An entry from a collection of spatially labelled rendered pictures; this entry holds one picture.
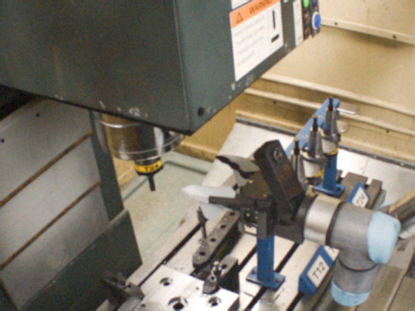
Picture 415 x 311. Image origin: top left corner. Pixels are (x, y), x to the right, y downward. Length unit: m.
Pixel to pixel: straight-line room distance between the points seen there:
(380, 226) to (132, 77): 0.41
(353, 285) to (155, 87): 0.44
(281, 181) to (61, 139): 0.74
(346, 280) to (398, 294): 0.83
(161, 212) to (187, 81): 1.55
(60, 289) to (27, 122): 0.57
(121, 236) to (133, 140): 0.93
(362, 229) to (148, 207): 1.53
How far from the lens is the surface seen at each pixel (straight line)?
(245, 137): 2.11
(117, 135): 0.85
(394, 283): 1.67
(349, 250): 0.79
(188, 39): 0.63
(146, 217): 2.16
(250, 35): 0.76
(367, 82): 1.82
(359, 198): 1.61
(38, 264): 1.47
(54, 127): 1.35
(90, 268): 1.67
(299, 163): 1.17
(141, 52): 0.66
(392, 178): 1.91
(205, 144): 2.33
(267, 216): 0.83
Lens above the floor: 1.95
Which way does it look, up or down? 34 degrees down
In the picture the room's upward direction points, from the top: 6 degrees counter-clockwise
